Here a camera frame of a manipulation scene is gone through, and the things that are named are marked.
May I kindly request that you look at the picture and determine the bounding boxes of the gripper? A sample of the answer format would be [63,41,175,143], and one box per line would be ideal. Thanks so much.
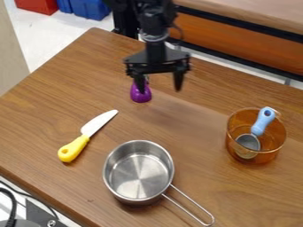
[121,40,193,95]

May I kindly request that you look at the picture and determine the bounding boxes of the violet toy eggplant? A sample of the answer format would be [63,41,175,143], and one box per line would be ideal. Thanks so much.
[128,77,153,104]

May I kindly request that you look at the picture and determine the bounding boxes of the silver pot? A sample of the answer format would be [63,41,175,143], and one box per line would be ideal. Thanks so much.
[101,139,217,227]

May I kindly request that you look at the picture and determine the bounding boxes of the blue crate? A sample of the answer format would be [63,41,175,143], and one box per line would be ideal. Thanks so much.
[55,0,113,21]

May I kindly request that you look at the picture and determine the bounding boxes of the orange clear cup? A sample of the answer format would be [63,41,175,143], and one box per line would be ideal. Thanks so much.
[224,106,288,165]

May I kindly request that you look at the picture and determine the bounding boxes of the red crate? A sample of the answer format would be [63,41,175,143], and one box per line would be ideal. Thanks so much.
[14,0,59,16]

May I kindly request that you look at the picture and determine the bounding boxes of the yellow handled toy knife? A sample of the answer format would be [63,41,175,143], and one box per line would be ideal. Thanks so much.
[57,109,120,163]

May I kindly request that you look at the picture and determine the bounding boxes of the wooden table with black frame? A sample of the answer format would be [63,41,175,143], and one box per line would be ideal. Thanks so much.
[111,0,303,87]

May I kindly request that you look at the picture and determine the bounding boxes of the blue handled strainer spoon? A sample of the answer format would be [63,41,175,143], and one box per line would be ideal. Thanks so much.
[234,106,277,153]

